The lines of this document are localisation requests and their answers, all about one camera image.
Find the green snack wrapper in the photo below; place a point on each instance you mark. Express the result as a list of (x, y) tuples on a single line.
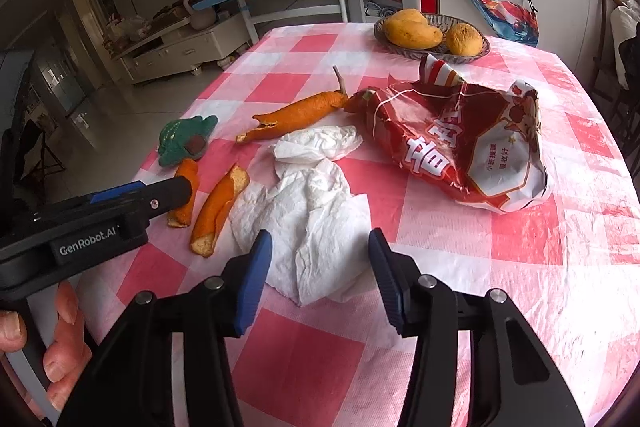
[(184, 138)]

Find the pink kettlebell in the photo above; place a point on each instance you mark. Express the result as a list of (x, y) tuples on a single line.
[(199, 20)]

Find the white tissue pile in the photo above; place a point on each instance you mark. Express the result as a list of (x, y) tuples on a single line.
[(319, 229)]

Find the white tv cabinet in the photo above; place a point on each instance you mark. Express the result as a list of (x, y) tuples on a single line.
[(179, 48)]

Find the orange peel strip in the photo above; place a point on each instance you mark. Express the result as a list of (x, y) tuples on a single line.
[(216, 209)]

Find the dark wooden chair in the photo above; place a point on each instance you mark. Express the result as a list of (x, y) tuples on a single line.
[(618, 23)]

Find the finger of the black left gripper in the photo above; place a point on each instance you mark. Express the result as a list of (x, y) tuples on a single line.
[(155, 199)]

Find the woven fruit basket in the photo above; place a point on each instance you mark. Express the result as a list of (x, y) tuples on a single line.
[(443, 22)]

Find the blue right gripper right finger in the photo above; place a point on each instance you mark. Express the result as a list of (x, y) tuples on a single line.
[(397, 276)]

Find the small orange peel piece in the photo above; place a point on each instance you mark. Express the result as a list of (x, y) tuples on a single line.
[(181, 216)]

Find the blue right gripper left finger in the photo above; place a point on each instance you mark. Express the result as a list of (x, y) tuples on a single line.
[(244, 280)]

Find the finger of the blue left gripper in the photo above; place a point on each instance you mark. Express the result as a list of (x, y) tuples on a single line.
[(116, 191)]

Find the red snack bag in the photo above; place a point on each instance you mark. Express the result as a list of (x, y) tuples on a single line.
[(478, 145)]

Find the person's left hand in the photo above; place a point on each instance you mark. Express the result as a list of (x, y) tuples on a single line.
[(67, 355)]

